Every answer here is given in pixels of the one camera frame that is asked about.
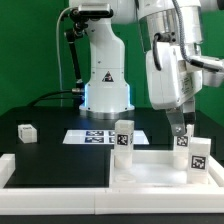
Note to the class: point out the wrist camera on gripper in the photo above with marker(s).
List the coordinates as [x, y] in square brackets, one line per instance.
[212, 69]

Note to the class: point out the white U-shaped fence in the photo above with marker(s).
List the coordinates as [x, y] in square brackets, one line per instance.
[109, 200]

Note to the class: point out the black camera on mount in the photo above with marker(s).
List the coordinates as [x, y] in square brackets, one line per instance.
[95, 10]

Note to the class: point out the tag marker sheet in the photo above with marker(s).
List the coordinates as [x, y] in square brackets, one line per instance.
[100, 137]

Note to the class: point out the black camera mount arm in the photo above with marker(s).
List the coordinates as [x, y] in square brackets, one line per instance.
[71, 35]

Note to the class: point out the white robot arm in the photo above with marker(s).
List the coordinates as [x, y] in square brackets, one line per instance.
[160, 38]

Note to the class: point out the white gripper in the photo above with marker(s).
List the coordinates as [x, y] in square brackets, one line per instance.
[172, 86]

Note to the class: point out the white square table top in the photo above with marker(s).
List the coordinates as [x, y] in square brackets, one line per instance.
[154, 168]

